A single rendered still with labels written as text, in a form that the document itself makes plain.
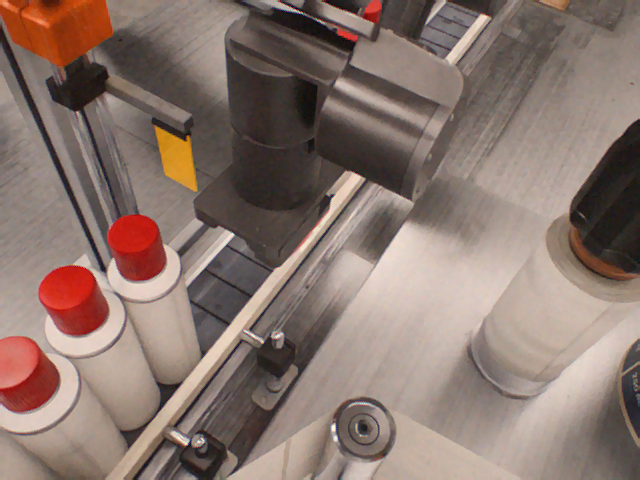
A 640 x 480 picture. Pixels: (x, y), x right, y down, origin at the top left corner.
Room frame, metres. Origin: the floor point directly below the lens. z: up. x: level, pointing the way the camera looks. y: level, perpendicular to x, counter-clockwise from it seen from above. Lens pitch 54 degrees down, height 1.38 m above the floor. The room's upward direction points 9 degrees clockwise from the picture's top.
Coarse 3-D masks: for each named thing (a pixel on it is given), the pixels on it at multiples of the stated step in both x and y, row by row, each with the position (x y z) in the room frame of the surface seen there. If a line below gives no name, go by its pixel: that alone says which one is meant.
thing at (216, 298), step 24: (432, 24) 0.84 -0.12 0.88; (456, 24) 0.85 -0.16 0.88; (432, 48) 0.77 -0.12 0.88; (336, 216) 0.41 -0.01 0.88; (240, 240) 0.35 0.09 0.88; (216, 264) 0.32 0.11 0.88; (240, 264) 0.32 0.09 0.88; (264, 264) 0.33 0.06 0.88; (192, 288) 0.28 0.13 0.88; (216, 288) 0.29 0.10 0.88; (240, 288) 0.29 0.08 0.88; (192, 312) 0.25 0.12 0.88; (216, 312) 0.26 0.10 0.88; (240, 312) 0.26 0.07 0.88; (264, 312) 0.28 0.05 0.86; (216, 336) 0.23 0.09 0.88
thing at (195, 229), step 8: (192, 224) 0.30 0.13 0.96; (200, 224) 0.31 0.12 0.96; (184, 232) 0.29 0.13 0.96; (192, 232) 0.30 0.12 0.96; (200, 232) 0.30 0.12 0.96; (176, 240) 0.28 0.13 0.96; (184, 240) 0.28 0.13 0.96; (192, 240) 0.29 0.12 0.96; (176, 248) 0.27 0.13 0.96; (184, 248) 0.28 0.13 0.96
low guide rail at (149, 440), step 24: (480, 24) 0.80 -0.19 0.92; (456, 48) 0.73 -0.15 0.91; (312, 240) 0.34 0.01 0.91; (288, 264) 0.31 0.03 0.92; (264, 288) 0.27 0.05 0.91; (216, 360) 0.19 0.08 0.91; (192, 384) 0.17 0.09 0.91; (168, 408) 0.15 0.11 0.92; (144, 432) 0.12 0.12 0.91; (144, 456) 0.11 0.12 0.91
